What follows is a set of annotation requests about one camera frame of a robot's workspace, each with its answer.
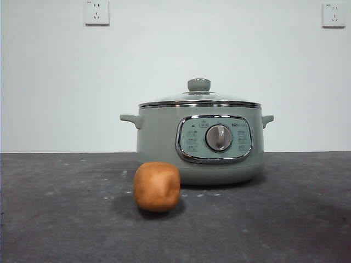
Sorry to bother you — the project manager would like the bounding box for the glass lid with green knob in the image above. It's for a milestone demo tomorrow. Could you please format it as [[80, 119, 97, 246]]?
[[138, 78, 261, 108]]

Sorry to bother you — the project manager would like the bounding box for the brown potato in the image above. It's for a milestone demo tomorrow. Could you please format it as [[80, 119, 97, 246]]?
[[133, 161, 181, 213]]

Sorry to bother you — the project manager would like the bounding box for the green electric cooking pot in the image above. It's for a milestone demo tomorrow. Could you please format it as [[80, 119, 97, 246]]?
[[119, 105, 274, 187]]

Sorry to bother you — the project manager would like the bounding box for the white wall socket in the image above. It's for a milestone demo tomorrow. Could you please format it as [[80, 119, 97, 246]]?
[[321, 2, 346, 28], [84, 0, 110, 27]]

